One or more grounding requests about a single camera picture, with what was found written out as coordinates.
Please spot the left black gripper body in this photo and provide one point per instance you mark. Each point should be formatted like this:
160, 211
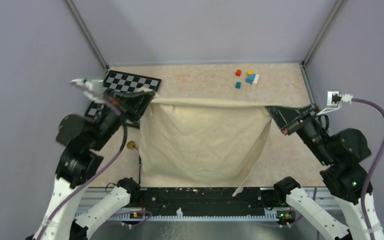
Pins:
109, 121

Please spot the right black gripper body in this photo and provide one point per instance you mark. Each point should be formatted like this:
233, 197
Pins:
309, 128

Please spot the beige cloth napkin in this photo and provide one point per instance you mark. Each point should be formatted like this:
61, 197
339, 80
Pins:
207, 142

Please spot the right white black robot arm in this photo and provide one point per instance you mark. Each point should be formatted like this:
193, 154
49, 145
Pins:
347, 181

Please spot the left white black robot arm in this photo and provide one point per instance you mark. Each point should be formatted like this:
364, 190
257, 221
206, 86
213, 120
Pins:
79, 165

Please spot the black grey checkerboard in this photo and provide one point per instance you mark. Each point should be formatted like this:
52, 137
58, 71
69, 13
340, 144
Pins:
127, 83

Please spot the white block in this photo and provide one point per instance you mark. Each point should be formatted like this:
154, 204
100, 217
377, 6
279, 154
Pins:
255, 78

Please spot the blue block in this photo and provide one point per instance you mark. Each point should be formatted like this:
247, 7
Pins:
249, 79

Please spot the teal cube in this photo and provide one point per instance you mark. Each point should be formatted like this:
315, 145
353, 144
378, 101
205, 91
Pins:
238, 85

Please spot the red cube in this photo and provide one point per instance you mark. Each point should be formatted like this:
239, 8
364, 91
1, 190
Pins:
238, 72

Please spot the aluminium frame rail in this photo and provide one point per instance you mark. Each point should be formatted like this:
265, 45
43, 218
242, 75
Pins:
134, 218

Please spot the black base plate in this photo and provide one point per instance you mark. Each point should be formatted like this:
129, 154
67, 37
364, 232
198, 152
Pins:
207, 201

